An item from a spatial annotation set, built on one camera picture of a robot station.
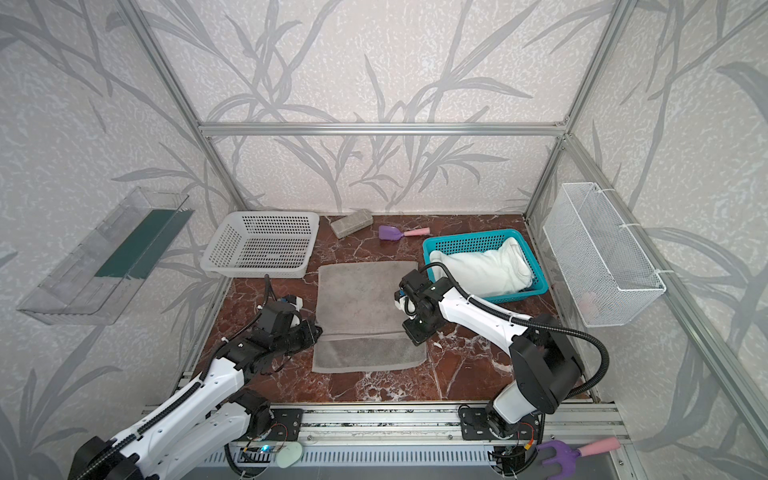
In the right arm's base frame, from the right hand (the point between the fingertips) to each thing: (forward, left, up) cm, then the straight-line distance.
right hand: (416, 325), depth 84 cm
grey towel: (+1, +16, -4) cm, 17 cm away
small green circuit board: (-29, +38, -5) cm, 48 cm away
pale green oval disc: (-30, +30, -4) cm, 43 cm away
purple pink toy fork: (-30, -35, -6) cm, 46 cm away
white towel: (+21, -30, -3) cm, 36 cm away
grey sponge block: (+44, +24, -4) cm, 50 cm away
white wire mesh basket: (-2, -39, +29) cm, 48 cm away
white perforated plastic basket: (+35, +53, -6) cm, 64 cm away
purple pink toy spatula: (+41, +8, -7) cm, 42 cm away
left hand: (0, +25, +3) cm, 25 cm away
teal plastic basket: (+32, -26, -1) cm, 41 cm away
